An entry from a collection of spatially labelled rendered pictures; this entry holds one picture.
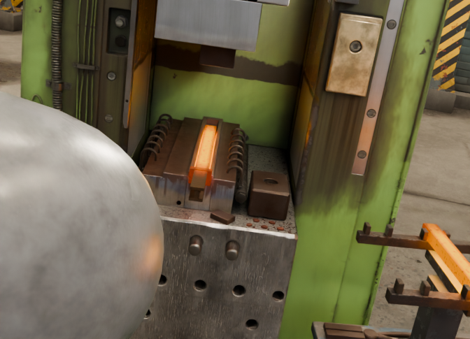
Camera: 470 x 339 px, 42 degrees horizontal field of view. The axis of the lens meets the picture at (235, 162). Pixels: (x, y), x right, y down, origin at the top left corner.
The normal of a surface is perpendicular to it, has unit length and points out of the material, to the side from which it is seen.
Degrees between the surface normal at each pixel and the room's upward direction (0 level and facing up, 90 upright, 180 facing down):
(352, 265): 90
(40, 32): 90
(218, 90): 90
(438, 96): 90
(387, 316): 0
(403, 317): 0
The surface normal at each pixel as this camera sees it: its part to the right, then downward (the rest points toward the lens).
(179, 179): -0.03, 0.35
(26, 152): 0.72, -0.54
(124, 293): 0.91, 0.26
